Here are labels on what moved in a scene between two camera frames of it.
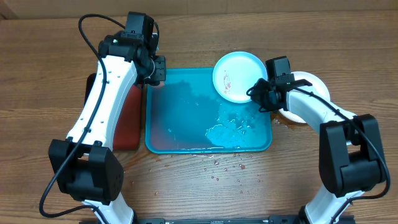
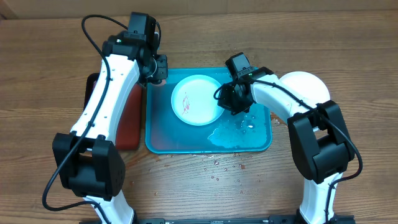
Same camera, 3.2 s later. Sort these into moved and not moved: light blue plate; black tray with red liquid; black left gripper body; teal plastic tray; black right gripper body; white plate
Moved: black right gripper body; light blue plate
Not moved: teal plastic tray; black tray with red liquid; black left gripper body; white plate
